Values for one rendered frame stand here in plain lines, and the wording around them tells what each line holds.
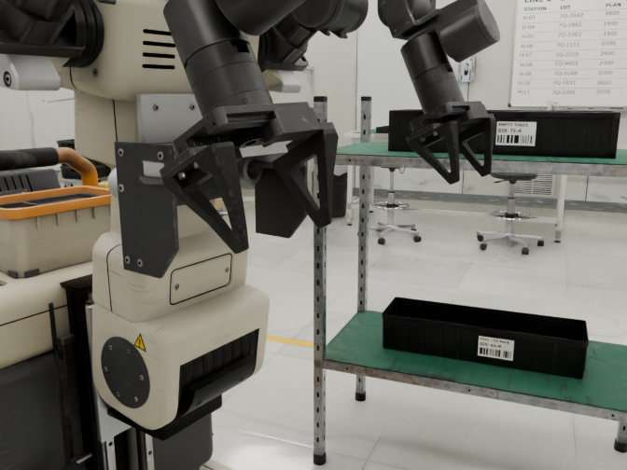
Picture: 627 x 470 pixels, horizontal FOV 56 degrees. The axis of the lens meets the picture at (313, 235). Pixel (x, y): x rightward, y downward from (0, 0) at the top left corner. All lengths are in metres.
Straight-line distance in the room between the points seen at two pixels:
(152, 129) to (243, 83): 0.30
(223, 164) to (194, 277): 0.46
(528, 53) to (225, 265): 5.64
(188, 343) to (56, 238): 0.36
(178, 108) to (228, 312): 0.30
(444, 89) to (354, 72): 5.89
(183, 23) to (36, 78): 0.25
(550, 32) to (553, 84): 0.49
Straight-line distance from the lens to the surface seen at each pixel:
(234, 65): 0.47
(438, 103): 0.83
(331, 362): 1.76
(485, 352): 1.79
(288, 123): 0.47
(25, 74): 0.70
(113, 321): 0.87
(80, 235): 1.10
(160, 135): 0.76
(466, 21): 0.82
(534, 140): 1.62
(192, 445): 1.36
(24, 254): 1.06
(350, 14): 0.94
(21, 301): 1.02
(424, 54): 0.84
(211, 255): 0.87
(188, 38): 0.49
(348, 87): 6.72
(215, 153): 0.41
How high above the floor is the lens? 1.10
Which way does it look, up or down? 13 degrees down
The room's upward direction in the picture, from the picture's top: straight up
